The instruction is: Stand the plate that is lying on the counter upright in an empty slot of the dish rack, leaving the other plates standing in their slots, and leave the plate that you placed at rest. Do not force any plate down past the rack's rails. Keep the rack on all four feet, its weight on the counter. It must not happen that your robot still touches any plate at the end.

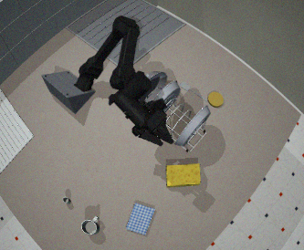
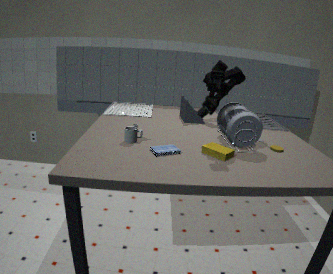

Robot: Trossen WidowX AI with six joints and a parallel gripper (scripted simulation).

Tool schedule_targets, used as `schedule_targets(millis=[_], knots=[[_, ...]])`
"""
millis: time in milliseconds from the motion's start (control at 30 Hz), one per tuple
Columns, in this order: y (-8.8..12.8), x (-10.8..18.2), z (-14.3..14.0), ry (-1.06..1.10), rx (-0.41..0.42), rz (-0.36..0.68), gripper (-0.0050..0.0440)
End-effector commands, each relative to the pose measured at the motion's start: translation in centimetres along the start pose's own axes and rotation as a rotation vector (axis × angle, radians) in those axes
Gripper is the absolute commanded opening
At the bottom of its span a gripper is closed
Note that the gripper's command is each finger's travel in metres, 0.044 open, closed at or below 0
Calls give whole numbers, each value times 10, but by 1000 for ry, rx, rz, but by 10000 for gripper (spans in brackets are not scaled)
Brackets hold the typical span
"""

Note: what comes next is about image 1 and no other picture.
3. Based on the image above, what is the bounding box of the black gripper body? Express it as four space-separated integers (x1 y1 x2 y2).
124 100 167 137

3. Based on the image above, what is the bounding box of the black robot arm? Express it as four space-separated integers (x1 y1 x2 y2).
74 16 167 114

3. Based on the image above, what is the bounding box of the yellow sponge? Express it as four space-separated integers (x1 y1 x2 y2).
166 163 201 187

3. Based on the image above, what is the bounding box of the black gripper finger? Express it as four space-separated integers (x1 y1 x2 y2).
150 117 173 144
139 130 163 146

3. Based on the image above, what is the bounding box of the grey tiled backsplash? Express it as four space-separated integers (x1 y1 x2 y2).
0 0 105 85

